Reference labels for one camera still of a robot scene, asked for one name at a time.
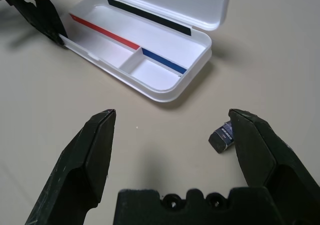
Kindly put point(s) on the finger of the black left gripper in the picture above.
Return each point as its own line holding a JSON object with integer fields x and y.
{"x": 42, "y": 12}

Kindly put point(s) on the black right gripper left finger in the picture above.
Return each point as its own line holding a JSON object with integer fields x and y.
{"x": 75, "y": 165}

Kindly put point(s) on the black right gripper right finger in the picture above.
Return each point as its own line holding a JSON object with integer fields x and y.
{"x": 260, "y": 155}

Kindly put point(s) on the black eraser space print sleeve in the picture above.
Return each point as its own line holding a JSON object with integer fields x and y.
{"x": 221, "y": 140}

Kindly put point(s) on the white plastic pencil case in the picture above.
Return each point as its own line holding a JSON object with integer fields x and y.
{"x": 160, "y": 67}

